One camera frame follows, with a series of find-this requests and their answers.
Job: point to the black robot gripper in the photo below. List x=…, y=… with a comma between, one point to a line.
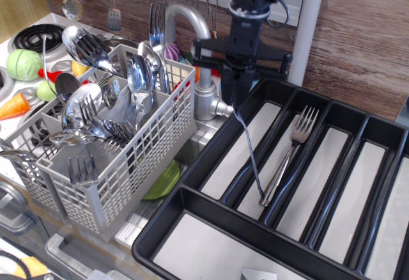
x=242, y=50

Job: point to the silver fork in tray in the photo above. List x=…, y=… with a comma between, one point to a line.
x=299, y=135

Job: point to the silver spoon centre basket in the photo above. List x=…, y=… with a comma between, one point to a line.
x=139, y=77

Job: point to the tall silver fork in basket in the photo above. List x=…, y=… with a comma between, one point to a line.
x=158, y=41

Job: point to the black cutlery tray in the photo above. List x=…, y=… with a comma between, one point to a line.
x=340, y=210

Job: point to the grey plastic cutlery basket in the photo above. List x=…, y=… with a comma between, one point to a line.
x=124, y=176

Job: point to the silver fork front basket corner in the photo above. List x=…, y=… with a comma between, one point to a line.
x=82, y=171

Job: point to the silver toy faucet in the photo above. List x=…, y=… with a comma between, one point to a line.
x=207, y=103

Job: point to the purple toy onion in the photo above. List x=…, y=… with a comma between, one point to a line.
x=172, y=51

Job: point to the grey vertical pole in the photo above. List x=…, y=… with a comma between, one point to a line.
x=303, y=40

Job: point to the green toy leaf in sink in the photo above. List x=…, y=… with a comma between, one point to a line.
x=165, y=182

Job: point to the hanging toy spatula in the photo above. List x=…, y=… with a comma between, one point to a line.
x=114, y=17

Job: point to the large silver spoon back left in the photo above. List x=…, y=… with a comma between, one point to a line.
x=87, y=49

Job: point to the silver spoon front left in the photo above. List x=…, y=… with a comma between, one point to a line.
x=75, y=106

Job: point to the hanging toy strainer spoon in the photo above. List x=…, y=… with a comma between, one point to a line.
x=73, y=9

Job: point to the green toy apple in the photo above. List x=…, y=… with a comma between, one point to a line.
x=46, y=91

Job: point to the black coil stove burner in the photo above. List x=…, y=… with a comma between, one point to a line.
x=31, y=38

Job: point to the green toy cabbage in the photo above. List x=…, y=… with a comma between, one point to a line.
x=23, y=65

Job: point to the orange toy carrot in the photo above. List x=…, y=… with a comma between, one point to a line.
x=17, y=105

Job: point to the yellow toy food bottom left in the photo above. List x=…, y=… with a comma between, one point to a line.
x=35, y=267

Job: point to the silver ladle with curved handle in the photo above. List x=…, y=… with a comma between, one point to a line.
x=65, y=85

